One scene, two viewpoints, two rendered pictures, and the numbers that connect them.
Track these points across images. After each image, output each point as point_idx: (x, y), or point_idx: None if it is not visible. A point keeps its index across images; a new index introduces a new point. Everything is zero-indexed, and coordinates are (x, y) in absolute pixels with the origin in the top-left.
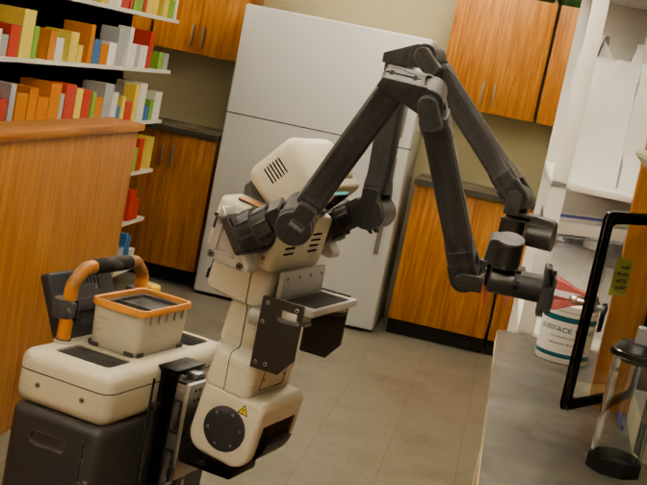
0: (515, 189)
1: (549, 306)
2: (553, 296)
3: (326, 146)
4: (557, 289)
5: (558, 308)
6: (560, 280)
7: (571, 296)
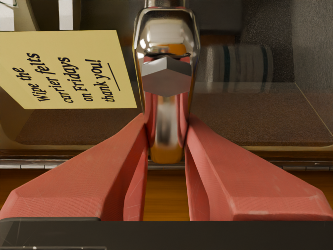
0: None
1: (328, 238)
2: (196, 221)
3: None
4: (100, 195)
5: (284, 170)
6: (10, 193)
7: (141, 39)
